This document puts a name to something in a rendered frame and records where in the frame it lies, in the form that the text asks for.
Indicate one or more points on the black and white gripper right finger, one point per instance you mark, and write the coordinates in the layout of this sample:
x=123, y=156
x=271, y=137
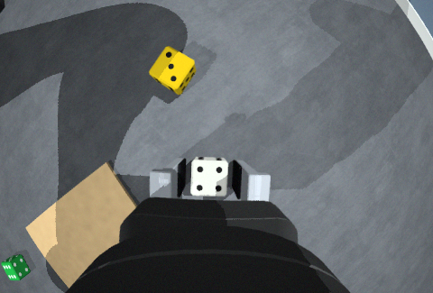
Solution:
x=248, y=184

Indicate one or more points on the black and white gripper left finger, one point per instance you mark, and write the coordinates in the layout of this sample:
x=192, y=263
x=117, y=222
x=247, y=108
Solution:
x=170, y=181

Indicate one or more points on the green die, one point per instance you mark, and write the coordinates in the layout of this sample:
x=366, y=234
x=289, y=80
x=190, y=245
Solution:
x=15, y=267

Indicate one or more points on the white die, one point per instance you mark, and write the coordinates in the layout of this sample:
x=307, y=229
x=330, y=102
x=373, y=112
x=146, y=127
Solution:
x=209, y=176

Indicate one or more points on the yellow die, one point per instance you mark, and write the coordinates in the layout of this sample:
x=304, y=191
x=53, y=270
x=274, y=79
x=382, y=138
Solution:
x=173, y=69

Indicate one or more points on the tan flat mat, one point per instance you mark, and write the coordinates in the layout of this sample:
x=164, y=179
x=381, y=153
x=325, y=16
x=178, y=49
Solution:
x=82, y=224

